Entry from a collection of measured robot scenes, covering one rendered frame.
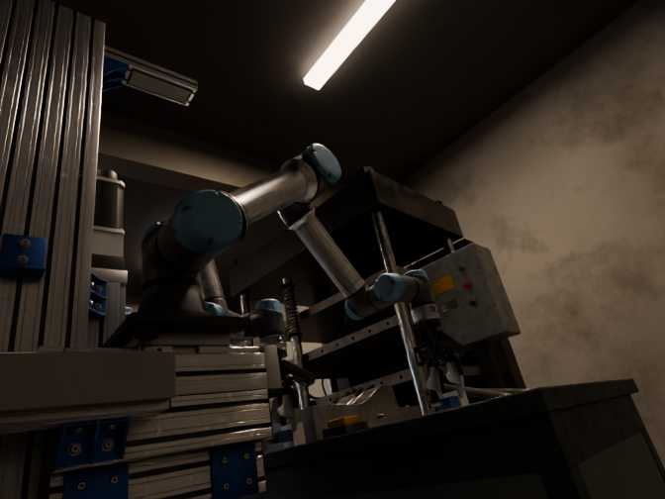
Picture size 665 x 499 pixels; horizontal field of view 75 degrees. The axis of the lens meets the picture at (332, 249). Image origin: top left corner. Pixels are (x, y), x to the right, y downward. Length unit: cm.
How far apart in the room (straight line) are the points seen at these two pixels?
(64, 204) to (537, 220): 324
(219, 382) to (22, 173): 64
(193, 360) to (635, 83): 344
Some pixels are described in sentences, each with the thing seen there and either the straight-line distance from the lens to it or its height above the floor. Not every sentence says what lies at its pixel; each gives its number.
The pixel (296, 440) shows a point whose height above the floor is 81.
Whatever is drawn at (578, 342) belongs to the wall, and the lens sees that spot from 353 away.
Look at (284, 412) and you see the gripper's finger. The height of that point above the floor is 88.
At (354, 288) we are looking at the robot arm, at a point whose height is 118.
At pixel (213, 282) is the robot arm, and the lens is 124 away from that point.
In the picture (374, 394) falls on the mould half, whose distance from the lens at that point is 144.
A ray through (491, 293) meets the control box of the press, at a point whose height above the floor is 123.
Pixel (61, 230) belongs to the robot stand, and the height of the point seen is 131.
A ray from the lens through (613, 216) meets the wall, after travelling 353.
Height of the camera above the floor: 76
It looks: 25 degrees up
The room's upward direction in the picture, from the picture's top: 12 degrees counter-clockwise
